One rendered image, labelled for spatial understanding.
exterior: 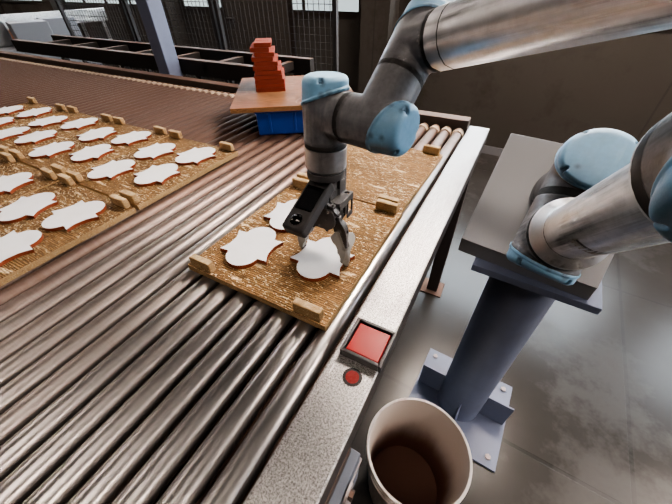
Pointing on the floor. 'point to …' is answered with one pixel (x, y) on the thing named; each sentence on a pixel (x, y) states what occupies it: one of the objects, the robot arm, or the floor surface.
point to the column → (490, 356)
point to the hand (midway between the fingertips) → (322, 257)
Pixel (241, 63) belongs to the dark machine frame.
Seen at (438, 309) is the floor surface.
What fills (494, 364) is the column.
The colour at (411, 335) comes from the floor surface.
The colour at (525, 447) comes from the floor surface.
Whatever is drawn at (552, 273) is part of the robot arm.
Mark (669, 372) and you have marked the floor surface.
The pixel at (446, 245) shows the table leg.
